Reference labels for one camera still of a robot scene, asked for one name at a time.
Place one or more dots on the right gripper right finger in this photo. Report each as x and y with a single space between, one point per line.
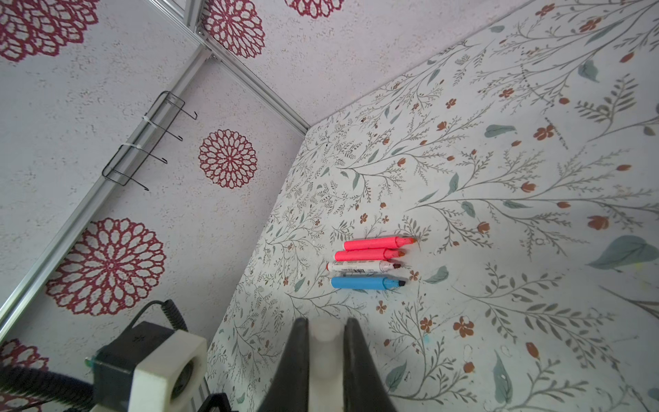
363 389

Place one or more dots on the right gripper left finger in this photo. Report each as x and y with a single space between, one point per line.
289 389

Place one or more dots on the blue highlighter pen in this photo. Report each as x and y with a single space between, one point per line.
366 283

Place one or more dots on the white marker pen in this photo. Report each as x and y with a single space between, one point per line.
364 267

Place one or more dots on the lower pink highlighter pen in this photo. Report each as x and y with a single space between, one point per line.
368 255

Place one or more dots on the pink highlighter pen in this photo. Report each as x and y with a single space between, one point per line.
368 255
393 242

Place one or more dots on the upper pink highlighter pen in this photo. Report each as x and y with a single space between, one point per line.
393 242

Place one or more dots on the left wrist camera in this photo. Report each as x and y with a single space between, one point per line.
149 368

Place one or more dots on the black wire wall rack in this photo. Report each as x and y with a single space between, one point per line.
140 147

